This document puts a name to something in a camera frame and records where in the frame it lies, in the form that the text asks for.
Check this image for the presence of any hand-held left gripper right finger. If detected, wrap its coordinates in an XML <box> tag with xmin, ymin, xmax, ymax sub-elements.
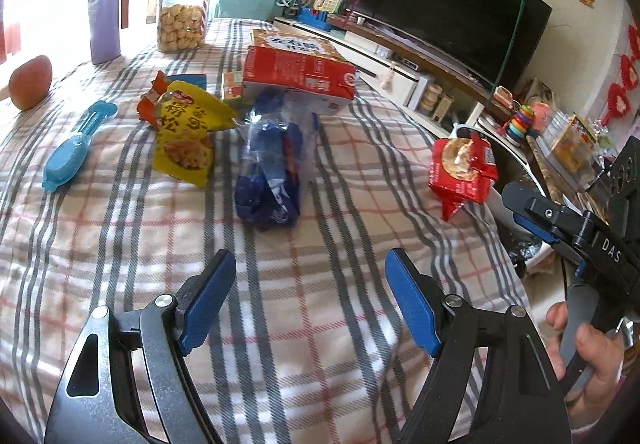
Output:
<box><xmin>385</xmin><ymin>248</ymin><xmax>573</xmax><ymax>444</ymax></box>

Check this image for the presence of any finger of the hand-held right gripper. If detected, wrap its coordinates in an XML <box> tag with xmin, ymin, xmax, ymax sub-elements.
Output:
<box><xmin>570</xmin><ymin>247</ymin><xmax>593</xmax><ymax>277</ymax></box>
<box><xmin>501</xmin><ymin>181</ymin><xmax>596</xmax><ymax>247</ymax></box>

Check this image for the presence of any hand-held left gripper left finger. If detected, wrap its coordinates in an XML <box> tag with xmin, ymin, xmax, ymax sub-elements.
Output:
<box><xmin>44</xmin><ymin>248</ymin><xmax>237</xmax><ymax>444</ymax></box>

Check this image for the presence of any red snack packet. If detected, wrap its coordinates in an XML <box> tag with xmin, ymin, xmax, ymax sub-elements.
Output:
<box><xmin>428</xmin><ymin>131</ymin><xmax>499</xmax><ymax>222</ymax></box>

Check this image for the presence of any blue plastic bag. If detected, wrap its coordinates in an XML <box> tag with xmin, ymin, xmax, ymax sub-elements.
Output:
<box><xmin>234</xmin><ymin>89</ymin><xmax>321</xmax><ymax>231</ymax></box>

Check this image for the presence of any yellow snack packet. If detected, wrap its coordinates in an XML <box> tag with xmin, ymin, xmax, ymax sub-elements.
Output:
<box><xmin>151</xmin><ymin>81</ymin><xmax>240</xmax><ymax>188</ymax></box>

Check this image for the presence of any orange snack packet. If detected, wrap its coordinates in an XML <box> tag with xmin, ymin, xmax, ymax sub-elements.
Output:
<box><xmin>138</xmin><ymin>71</ymin><xmax>173</xmax><ymax>125</ymax></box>

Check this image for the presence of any small blue packet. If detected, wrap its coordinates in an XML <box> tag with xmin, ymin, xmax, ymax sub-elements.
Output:
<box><xmin>166</xmin><ymin>73</ymin><xmax>208</xmax><ymax>90</ymax></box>

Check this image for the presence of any red milk carton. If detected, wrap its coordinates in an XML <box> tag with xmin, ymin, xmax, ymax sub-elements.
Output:
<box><xmin>241</xmin><ymin>45</ymin><xmax>357</xmax><ymax>115</ymax></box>

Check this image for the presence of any person's right hand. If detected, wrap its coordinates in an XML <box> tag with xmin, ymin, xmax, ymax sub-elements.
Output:
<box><xmin>544</xmin><ymin>301</ymin><xmax>640</xmax><ymax>431</ymax></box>

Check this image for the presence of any colourful toy box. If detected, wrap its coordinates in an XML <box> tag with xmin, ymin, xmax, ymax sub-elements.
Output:
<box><xmin>550</xmin><ymin>113</ymin><xmax>601</xmax><ymax>175</ymax></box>

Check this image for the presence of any plaid blanket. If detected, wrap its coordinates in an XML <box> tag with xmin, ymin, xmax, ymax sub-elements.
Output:
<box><xmin>0</xmin><ymin>16</ymin><xmax>531</xmax><ymax>444</ymax></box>

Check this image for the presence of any stack of wooden bowls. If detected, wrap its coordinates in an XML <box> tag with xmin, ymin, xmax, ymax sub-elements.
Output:
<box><xmin>420</xmin><ymin>83</ymin><xmax>453</xmax><ymax>122</ymax></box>

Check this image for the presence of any red heart garland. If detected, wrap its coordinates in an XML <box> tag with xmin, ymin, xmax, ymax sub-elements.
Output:
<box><xmin>600</xmin><ymin>22</ymin><xmax>640</xmax><ymax>125</ymax></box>

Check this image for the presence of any white television cabinet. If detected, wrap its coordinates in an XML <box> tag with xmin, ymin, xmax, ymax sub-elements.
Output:
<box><xmin>272</xmin><ymin>17</ymin><xmax>493</xmax><ymax>127</ymax></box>

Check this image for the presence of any blue sealing clip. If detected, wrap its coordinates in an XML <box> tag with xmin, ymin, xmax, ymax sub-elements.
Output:
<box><xmin>42</xmin><ymin>100</ymin><xmax>119</xmax><ymax>193</ymax></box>

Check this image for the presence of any colourful puzzle box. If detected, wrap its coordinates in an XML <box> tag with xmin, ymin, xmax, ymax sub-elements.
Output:
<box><xmin>248</xmin><ymin>28</ymin><xmax>346</xmax><ymax>65</ymax></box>

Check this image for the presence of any red apple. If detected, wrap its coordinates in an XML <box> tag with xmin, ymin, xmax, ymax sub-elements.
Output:
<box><xmin>9</xmin><ymin>55</ymin><xmax>54</xmax><ymax>111</ymax></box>

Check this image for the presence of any clear jar of cookies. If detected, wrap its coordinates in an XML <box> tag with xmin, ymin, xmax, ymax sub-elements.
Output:
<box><xmin>156</xmin><ymin>0</ymin><xmax>215</xmax><ymax>54</ymax></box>

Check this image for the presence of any blue toy block set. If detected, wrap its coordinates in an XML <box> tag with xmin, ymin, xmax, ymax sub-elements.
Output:
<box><xmin>298</xmin><ymin>8</ymin><xmax>331</xmax><ymax>31</ymax></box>

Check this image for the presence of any purple insulated bottle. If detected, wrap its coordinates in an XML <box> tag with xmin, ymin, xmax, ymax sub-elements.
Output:
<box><xmin>88</xmin><ymin>0</ymin><xmax>124</xmax><ymax>65</ymax></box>

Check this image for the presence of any rainbow stacking ring toy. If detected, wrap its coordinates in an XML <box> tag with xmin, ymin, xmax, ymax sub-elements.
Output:
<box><xmin>502</xmin><ymin>102</ymin><xmax>536</xmax><ymax>145</ymax></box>

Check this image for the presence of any green string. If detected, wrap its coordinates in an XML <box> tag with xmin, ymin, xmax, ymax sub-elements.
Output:
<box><xmin>492</xmin><ymin>0</ymin><xmax>526</xmax><ymax>95</ymax></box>

